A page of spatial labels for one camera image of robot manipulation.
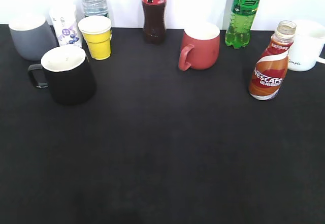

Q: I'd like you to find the red mug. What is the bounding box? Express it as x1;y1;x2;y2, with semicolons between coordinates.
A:
178;22;220;71

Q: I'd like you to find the clear water bottle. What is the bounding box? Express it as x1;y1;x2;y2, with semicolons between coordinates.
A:
82;0;109;17

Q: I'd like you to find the grey mug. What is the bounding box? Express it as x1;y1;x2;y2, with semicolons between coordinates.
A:
9;14;57;61

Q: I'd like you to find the Nescafe coffee bottle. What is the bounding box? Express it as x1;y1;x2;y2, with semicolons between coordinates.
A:
248;20;297;101

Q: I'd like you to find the cola bottle red label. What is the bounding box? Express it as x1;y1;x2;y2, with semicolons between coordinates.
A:
142;0;167;44

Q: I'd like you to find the green sprite bottle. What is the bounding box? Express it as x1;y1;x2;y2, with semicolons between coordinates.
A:
225;0;260;49

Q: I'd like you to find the black mug white inside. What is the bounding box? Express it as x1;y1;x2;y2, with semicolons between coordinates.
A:
27;45;96;105

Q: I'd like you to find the yellow paper cup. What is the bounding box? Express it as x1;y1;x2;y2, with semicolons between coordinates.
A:
78;16;112;60

